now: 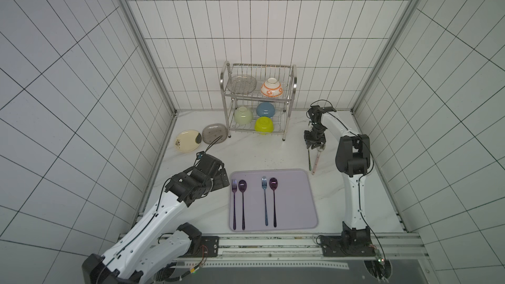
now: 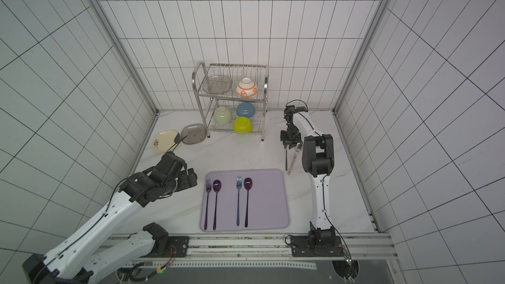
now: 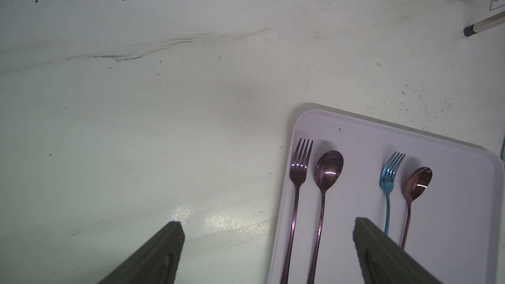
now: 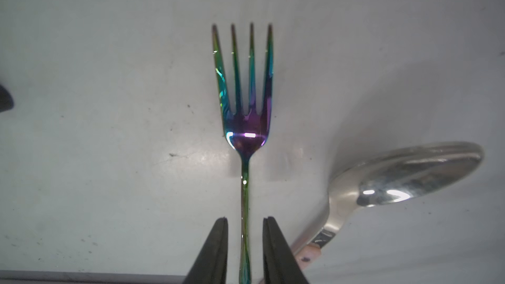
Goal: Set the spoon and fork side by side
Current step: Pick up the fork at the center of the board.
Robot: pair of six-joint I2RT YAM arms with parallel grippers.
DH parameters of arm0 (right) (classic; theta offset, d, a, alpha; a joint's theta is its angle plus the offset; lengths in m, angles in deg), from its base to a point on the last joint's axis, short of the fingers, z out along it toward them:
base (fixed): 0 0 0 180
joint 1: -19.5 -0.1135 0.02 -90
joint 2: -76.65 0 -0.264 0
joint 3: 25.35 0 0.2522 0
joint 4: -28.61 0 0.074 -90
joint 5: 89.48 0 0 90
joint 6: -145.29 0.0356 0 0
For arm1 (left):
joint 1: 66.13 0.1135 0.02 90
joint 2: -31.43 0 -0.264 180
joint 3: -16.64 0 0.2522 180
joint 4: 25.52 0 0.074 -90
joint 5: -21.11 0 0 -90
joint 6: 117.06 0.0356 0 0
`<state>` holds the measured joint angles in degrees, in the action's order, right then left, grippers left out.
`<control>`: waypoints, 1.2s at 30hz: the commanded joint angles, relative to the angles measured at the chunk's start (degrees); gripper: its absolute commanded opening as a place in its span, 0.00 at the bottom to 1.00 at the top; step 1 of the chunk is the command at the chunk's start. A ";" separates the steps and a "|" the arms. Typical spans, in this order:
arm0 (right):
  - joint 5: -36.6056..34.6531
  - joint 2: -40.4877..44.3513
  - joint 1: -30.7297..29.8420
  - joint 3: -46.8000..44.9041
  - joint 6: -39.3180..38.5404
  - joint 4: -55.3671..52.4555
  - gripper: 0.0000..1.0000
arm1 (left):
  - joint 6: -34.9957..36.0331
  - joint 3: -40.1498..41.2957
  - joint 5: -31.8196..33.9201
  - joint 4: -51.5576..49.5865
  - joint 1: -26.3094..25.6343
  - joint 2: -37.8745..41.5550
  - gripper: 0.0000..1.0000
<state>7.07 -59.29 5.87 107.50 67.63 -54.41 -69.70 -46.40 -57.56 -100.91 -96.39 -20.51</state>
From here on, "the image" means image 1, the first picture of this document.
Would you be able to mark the blue bowl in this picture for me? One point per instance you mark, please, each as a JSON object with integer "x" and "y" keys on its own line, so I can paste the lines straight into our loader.
{"x": 265, "y": 109}

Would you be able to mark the steel two-tier dish rack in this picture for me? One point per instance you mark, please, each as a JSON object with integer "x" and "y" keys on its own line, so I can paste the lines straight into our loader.
{"x": 286, "y": 74}

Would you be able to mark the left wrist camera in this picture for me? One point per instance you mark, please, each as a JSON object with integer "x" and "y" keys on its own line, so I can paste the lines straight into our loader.
{"x": 199, "y": 155}

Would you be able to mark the clear glass plate in rack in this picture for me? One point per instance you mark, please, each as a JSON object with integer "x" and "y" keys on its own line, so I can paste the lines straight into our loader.
{"x": 241, "y": 84}

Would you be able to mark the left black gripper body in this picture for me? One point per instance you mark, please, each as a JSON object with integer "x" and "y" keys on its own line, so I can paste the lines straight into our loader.
{"x": 215, "y": 183}

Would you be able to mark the blue fork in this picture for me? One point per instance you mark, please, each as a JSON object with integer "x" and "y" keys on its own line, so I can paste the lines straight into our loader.
{"x": 264, "y": 188}

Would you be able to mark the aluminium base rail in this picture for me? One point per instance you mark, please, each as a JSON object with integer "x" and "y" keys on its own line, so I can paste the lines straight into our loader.
{"x": 258, "y": 250}

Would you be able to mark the lime green bowl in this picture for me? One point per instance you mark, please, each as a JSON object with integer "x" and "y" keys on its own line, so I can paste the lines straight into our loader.
{"x": 264, "y": 124}

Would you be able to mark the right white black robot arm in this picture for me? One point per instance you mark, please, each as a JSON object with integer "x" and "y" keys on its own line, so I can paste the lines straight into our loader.
{"x": 353, "y": 160}

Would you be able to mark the rainbow handled fork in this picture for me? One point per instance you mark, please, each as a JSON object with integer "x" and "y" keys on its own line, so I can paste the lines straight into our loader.
{"x": 309, "y": 159}

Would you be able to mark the pale green bowl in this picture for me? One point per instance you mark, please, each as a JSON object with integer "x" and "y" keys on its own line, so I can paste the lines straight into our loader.
{"x": 243, "y": 115}

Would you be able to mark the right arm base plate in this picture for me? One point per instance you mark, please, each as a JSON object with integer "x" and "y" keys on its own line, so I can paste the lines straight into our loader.
{"x": 338, "y": 246}

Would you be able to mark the grey oval plate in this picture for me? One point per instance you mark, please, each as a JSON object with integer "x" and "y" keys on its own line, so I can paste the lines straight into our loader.
{"x": 214, "y": 133}

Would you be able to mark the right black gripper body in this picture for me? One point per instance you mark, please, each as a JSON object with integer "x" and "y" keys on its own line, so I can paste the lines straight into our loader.
{"x": 314, "y": 142}

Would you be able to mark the lilac rectangular placemat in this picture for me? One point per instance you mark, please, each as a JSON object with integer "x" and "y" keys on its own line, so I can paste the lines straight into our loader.
{"x": 294, "y": 201}

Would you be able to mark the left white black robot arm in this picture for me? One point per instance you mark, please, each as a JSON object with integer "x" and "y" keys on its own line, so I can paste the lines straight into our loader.
{"x": 134, "y": 259}

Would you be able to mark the dark purple spoon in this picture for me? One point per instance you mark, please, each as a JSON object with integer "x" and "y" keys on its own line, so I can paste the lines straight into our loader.
{"x": 273, "y": 183}

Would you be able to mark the cream round plate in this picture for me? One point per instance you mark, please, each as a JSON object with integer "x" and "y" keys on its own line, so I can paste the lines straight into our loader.
{"x": 188, "y": 141}

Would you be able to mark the purple fork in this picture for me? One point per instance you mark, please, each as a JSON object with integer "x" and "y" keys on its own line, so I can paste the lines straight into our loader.
{"x": 234, "y": 188}

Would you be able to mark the pink handled silver spoon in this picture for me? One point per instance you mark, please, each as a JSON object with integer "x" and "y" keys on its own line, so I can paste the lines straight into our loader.
{"x": 317, "y": 161}

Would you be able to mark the white orange patterned bowl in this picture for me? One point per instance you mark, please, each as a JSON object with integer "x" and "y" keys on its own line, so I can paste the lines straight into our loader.
{"x": 271, "y": 88}

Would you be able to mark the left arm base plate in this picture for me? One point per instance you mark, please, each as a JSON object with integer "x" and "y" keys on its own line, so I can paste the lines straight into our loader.
{"x": 207, "y": 247}

